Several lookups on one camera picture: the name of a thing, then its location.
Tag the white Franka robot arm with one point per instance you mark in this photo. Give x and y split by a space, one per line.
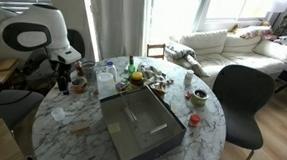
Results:
50 24

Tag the white lamp shade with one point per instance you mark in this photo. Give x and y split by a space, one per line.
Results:
281 5

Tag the small red wrapper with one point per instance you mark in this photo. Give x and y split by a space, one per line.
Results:
188 95

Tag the brown jar yellow lid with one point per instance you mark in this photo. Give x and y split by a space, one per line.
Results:
137 79

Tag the small clear plastic measuring cup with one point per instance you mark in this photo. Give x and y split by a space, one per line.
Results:
58 114

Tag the folded grey white blanket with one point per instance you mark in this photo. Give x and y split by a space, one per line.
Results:
185 57

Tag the small white bottle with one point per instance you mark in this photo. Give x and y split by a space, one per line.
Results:
188 77

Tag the wooden chair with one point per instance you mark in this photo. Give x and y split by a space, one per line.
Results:
156 45

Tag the white curtain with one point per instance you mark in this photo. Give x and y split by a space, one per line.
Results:
117 21

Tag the yellow snack packet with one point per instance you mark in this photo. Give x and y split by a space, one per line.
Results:
121 86

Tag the black shell chair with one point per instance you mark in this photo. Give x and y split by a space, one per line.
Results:
76 42
242 106

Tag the green bottle red cap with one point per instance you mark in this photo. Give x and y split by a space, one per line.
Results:
131 66

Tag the stainless steel cup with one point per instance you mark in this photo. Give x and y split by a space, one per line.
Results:
89 70

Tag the white bottle blue cap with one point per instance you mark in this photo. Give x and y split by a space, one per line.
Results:
111 69

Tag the small jar red lid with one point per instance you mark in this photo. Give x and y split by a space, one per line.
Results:
194 120

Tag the hot sauce bottle red cap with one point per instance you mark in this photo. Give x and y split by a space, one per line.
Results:
79 68

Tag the clear rectangular tray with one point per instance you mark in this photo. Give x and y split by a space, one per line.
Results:
144 121

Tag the large translucent plastic container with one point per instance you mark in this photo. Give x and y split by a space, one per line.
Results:
105 84

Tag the brown open tin can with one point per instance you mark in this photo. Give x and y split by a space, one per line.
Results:
79 86

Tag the floral pillow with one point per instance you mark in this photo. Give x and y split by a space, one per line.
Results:
253 31

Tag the small wooden block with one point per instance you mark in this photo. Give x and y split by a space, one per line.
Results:
79 128

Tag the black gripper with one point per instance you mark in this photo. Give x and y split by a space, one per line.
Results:
64 72

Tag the dark blue cardboard box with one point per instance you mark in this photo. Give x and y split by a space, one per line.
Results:
166 141

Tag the pile of cloth and wrappers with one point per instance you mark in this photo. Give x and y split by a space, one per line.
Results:
153 75

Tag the white sofa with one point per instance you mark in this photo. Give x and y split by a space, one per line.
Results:
238 52

